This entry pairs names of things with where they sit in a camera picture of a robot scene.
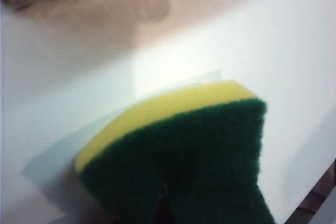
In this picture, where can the yellow sponge with green pad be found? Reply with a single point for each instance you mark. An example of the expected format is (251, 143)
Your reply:
(189, 155)

